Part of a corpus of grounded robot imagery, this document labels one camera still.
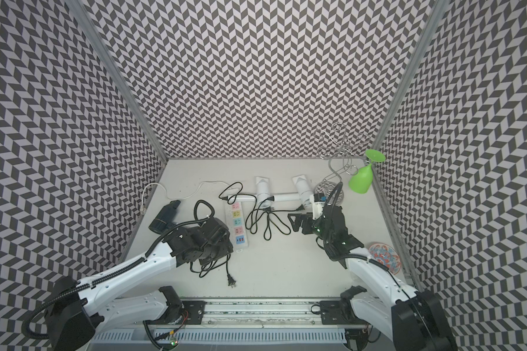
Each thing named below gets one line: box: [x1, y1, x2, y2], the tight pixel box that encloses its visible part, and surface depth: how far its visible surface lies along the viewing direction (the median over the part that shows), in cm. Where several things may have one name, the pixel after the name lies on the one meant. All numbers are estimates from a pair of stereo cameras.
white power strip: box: [224, 201, 249, 254], surface depth 95 cm
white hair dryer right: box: [292, 174, 314, 207], surface depth 104 cm
